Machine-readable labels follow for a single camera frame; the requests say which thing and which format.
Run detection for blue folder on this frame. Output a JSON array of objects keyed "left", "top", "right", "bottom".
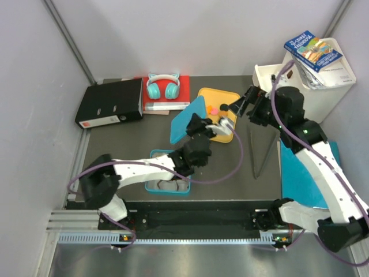
[{"left": 281, "top": 143, "right": 328, "bottom": 209}]

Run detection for red book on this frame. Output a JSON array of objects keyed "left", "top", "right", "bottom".
[{"left": 143, "top": 76, "right": 190, "bottom": 113}]

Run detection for white drawer cabinet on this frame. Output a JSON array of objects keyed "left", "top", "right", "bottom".
[{"left": 253, "top": 38, "right": 356, "bottom": 123}]

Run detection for black cookie right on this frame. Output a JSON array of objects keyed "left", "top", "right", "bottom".
[{"left": 220, "top": 103, "right": 229, "bottom": 111}]

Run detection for blue paperback book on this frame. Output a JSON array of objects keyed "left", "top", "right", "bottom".
[{"left": 284, "top": 31, "right": 343, "bottom": 73}]

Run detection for blue tin lid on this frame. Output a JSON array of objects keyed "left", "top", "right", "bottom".
[{"left": 170, "top": 96, "right": 207, "bottom": 145}]

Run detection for blue cookie tin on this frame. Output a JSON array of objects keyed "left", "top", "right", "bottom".
[{"left": 144, "top": 148, "right": 191, "bottom": 196}]

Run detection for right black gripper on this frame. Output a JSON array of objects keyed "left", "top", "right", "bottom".
[{"left": 228, "top": 85, "right": 285, "bottom": 130}]

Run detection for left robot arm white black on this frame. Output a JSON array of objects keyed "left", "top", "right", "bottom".
[{"left": 79, "top": 114, "right": 234, "bottom": 229}]

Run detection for teal cat ear headphones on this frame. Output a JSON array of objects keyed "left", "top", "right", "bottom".
[{"left": 146, "top": 73, "right": 180, "bottom": 100}]

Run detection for black ring binder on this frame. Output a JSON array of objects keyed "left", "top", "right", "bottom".
[{"left": 75, "top": 78, "right": 143, "bottom": 129}]

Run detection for yellow tray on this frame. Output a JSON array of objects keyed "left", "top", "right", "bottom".
[{"left": 198, "top": 88, "right": 240, "bottom": 126}]

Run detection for pink cookie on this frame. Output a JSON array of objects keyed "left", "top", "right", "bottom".
[{"left": 210, "top": 108, "right": 219, "bottom": 115}]

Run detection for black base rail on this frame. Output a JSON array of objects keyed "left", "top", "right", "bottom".
[{"left": 100, "top": 200, "right": 289, "bottom": 232}]

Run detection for grey cable duct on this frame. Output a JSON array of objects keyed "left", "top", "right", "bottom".
[{"left": 58, "top": 233, "right": 276, "bottom": 245}]

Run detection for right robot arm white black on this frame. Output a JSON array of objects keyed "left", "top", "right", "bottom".
[{"left": 228, "top": 86, "right": 368, "bottom": 253}]

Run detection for silver foil packet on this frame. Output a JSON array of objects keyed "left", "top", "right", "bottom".
[{"left": 292, "top": 56, "right": 325, "bottom": 89}]

